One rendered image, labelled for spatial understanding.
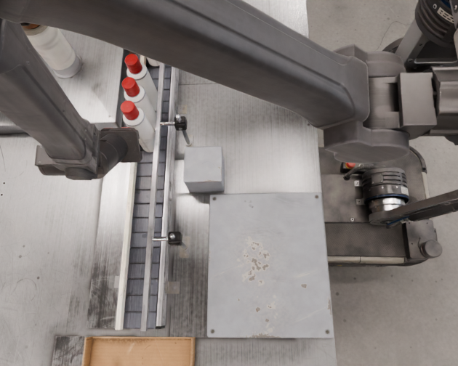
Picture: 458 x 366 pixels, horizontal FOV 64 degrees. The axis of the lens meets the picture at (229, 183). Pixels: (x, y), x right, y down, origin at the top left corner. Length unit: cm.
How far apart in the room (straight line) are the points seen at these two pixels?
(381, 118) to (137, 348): 80
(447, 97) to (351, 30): 205
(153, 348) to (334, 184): 103
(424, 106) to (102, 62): 100
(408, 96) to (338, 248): 125
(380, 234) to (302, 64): 140
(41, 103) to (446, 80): 38
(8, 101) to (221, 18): 22
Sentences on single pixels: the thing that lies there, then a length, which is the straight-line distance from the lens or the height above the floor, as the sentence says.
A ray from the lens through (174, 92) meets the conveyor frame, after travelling 112.
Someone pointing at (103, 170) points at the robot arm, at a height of 121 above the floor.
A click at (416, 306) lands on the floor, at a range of 194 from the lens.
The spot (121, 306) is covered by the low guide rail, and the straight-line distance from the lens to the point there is 93.
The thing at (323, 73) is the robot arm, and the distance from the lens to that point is 33.
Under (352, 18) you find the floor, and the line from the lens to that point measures 250.
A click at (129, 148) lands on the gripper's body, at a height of 114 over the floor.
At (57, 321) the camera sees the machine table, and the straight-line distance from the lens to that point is 109.
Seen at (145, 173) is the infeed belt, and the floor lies 88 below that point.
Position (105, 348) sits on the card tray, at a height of 83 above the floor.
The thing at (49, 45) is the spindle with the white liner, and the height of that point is 102.
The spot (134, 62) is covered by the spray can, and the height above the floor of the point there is 108.
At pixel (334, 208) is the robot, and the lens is 162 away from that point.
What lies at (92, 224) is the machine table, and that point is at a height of 83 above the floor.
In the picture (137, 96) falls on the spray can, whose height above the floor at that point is 105.
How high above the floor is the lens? 180
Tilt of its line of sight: 71 degrees down
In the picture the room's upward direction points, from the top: 12 degrees counter-clockwise
